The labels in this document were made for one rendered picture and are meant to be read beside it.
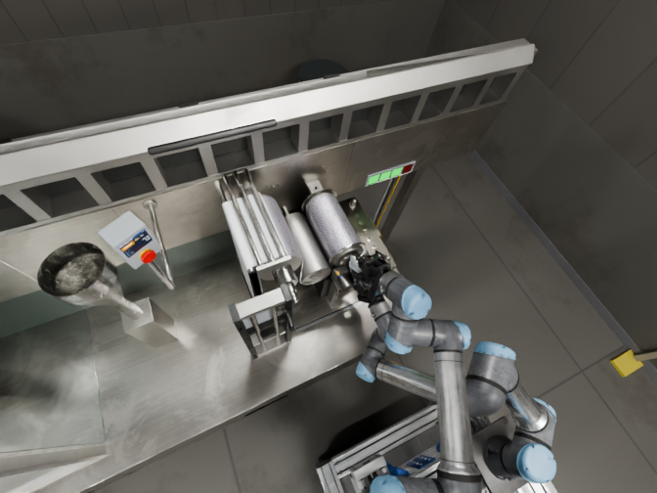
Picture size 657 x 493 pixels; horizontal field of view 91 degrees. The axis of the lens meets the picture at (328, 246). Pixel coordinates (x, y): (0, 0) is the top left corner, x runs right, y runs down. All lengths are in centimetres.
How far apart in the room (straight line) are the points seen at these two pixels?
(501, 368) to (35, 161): 113
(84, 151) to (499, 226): 309
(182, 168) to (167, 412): 87
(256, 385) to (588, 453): 226
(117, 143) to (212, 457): 204
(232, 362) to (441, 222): 218
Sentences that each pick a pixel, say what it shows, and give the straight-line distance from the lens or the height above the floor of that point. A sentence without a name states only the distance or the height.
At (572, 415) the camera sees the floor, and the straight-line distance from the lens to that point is 295.
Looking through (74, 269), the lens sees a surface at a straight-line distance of 106.
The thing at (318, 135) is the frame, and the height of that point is 146.
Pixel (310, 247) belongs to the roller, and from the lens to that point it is 117.
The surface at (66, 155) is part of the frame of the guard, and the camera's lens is 46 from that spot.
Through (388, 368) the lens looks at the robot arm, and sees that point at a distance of 122.
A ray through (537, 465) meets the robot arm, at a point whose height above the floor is 104.
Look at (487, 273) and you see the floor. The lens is 294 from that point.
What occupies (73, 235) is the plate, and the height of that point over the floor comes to 137.
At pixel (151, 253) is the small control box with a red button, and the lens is 75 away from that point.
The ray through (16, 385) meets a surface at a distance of 118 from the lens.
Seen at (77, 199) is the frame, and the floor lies 146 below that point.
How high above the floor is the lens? 227
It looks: 61 degrees down
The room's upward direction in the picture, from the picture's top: 12 degrees clockwise
